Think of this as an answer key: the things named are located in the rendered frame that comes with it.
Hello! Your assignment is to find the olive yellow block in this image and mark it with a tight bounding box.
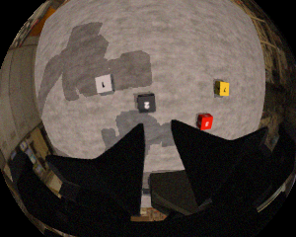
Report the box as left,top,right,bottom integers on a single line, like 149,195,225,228
215,80,230,96

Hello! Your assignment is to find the white block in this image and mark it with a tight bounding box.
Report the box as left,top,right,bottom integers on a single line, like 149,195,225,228
96,74,115,94

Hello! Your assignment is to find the red block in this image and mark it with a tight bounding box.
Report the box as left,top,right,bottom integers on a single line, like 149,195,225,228
196,114,212,130

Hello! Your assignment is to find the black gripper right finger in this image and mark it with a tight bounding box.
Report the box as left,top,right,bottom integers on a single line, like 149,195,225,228
171,119,269,206

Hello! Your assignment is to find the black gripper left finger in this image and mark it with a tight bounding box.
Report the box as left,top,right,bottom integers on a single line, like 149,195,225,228
45,122,145,217

